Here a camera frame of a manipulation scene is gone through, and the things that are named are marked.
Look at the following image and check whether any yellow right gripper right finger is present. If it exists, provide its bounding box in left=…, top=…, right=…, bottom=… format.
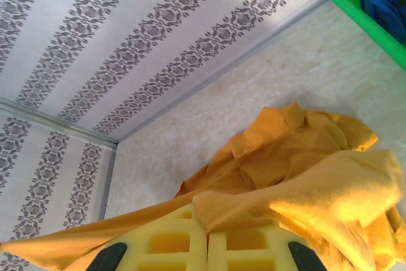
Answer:
left=208, top=221, right=328, bottom=271

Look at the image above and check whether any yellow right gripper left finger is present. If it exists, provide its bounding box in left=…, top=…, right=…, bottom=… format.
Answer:
left=89, top=204, right=209, bottom=271

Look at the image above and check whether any yellow-orange t-shirt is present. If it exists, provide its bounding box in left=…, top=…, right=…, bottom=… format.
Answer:
left=0, top=101, right=403, bottom=271

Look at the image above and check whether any green plastic basket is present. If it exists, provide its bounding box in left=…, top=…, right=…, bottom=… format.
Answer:
left=325, top=0, right=406, bottom=71

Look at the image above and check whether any blue cloth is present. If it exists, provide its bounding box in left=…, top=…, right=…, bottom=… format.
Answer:
left=360, top=0, right=406, bottom=48

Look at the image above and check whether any aluminium frame rail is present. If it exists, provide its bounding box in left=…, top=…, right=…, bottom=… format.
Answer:
left=98, top=147, right=117, bottom=221

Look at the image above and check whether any aluminium frame post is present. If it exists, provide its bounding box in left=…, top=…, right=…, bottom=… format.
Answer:
left=0, top=96, right=119, bottom=150

